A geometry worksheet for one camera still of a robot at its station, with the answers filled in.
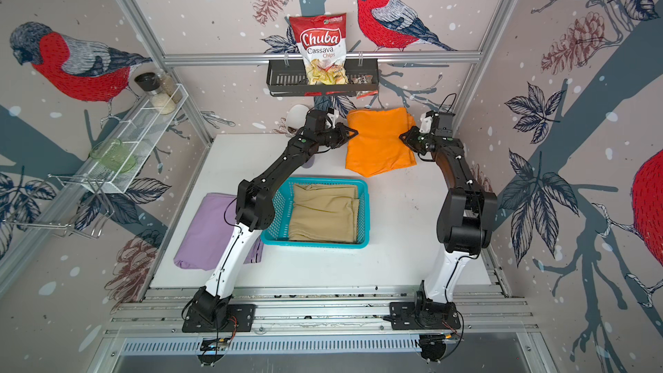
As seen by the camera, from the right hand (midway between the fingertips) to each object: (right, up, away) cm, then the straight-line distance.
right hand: (400, 133), depth 93 cm
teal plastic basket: (-45, -37, -5) cm, 58 cm away
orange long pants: (-9, -6, -1) cm, 11 cm away
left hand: (-14, +2, 0) cm, 14 cm away
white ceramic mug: (-42, +9, +21) cm, 48 cm away
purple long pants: (-70, -37, -1) cm, 79 cm away
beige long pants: (-28, -30, 0) cm, 41 cm away
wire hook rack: (-87, -20, -32) cm, 95 cm away
